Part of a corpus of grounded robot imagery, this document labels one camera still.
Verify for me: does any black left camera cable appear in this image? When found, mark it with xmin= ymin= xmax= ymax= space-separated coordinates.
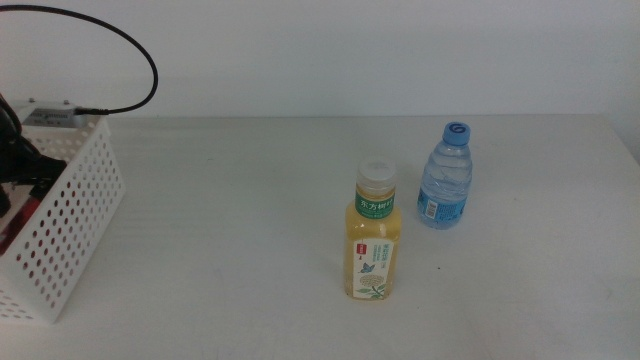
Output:
xmin=0 ymin=3 xmax=160 ymax=116

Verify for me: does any red soda can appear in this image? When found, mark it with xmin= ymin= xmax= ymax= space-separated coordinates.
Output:
xmin=0 ymin=192 xmax=54 ymax=257

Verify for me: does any clear water bottle blue cap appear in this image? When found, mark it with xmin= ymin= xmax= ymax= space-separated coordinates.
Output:
xmin=416 ymin=121 xmax=474 ymax=231

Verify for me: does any yellow tea bottle green label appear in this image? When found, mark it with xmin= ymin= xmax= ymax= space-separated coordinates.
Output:
xmin=342 ymin=156 xmax=403 ymax=302

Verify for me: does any white perforated plastic basket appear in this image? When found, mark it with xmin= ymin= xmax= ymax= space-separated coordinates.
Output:
xmin=0 ymin=112 xmax=126 ymax=325

